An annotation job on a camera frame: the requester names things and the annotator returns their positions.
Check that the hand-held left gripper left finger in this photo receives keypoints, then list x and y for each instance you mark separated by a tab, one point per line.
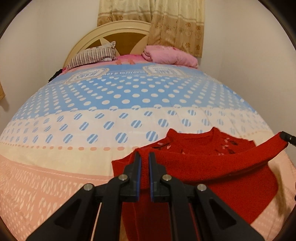
138	171

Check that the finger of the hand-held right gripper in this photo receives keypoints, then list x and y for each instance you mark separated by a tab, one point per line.
289	138

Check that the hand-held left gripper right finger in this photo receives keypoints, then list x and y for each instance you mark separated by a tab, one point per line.
151	176

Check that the red knitted sweater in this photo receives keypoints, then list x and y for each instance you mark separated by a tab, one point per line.
208	166

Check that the polka dot quilt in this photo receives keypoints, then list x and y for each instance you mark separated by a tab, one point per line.
92	115

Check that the pink bed sheet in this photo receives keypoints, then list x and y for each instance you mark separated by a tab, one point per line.
129	59

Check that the pink pillow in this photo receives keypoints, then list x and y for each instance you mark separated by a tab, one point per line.
171	55

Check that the striped pillow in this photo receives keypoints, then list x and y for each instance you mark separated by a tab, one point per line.
87	56

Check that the black bag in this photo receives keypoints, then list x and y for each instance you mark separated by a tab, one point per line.
55	74

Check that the cream wooden headboard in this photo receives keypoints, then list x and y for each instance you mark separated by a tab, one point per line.
92	34

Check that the beige floral curtain panel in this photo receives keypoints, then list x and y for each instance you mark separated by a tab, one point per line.
180	27
120	11

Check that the beige side window curtain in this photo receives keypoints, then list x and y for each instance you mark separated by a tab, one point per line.
1	90

